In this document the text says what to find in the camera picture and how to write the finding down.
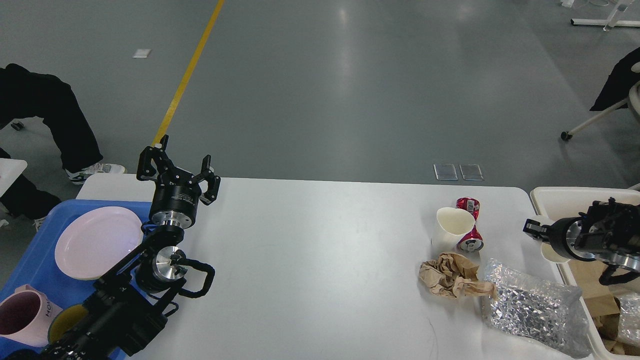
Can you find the beige plastic bin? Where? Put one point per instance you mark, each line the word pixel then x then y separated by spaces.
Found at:
pixel 557 202

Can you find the dark green mug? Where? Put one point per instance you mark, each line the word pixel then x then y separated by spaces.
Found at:
pixel 66 320

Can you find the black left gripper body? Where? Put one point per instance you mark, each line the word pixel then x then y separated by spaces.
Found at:
pixel 175 204

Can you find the crumpled brown paper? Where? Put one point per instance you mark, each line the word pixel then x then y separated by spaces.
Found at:
pixel 453 276

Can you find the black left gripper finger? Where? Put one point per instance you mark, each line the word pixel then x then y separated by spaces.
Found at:
pixel 154 165
pixel 213 181

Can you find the white paper cup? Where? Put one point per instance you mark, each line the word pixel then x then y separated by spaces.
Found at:
pixel 551 255
pixel 451 224

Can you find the pink plastic plate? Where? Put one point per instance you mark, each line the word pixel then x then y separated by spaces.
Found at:
pixel 96 241

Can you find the pink mug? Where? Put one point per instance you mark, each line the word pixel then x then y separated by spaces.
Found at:
pixel 27 315

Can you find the red snack wrapper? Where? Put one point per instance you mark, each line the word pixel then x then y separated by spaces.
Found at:
pixel 472 241

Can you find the white side table corner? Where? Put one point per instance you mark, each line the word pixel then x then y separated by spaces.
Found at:
pixel 10 170

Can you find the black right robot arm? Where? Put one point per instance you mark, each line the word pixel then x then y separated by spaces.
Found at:
pixel 608 232

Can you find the white chair frame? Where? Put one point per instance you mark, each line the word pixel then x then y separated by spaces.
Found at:
pixel 631 102

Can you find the crumpled silver foil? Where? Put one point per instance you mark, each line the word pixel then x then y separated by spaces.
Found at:
pixel 538 309

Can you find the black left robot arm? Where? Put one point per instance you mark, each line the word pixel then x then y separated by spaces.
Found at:
pixel 134 299

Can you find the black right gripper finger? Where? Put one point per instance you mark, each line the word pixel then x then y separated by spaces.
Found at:
pixel 536 229

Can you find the brown paper bag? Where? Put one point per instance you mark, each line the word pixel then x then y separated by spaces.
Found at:
pixel 601 303

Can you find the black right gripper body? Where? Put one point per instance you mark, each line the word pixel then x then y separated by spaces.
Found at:
pixel 562 235

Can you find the blue plastic tray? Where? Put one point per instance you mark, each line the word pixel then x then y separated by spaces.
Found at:
pixel 38 268

